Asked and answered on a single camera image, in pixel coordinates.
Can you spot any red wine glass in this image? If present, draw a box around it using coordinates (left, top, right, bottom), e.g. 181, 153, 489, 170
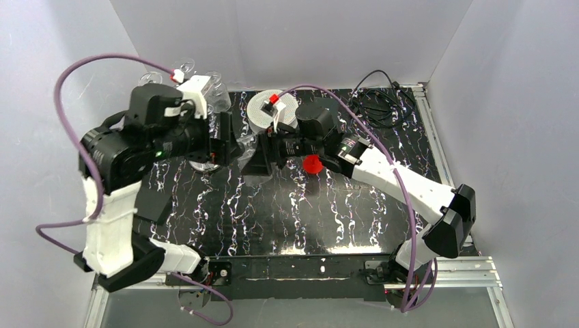
302, 154, 324, 174

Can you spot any clear wine glass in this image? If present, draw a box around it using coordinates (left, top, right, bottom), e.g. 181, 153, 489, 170
238, 134, 257, 169
205, 71, 231, 113

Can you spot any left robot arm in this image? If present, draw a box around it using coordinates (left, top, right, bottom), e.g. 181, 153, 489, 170
74, 83, 242, 292

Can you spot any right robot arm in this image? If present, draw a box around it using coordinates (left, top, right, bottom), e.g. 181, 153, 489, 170
242, 103, 476, 270

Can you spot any chrome wine glass rack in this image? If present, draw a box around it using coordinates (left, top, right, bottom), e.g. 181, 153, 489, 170
188, 160, 223, 174

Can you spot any clear wine glass on rack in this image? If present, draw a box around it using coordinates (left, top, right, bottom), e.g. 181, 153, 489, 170
205, 71, 231, 113

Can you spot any white filament spool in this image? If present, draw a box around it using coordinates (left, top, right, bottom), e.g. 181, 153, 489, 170
246, 89, 300, 137

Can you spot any black flat box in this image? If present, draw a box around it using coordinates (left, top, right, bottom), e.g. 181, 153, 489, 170
314, 97, 339, 123

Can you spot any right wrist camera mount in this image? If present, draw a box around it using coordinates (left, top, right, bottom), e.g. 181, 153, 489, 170
260, 94, 287, 132

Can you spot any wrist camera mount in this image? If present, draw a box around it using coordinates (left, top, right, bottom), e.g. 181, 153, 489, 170
260, 94, 287, 132
170, 69, 212, 120

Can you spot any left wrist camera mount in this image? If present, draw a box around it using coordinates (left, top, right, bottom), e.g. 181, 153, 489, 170
170, 69, 212, 120

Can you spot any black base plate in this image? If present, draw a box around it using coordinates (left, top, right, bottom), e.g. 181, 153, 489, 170
191, 254, 404, 301

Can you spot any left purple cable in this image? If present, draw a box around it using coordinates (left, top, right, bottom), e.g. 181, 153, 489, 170
35, 53, 235, 327

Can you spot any purple cable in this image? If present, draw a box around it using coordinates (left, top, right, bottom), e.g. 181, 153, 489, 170
35, 53, 235, 327
276, 83, 439, 313

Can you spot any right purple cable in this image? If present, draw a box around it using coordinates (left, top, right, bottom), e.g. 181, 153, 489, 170
276, 83, 439, 313

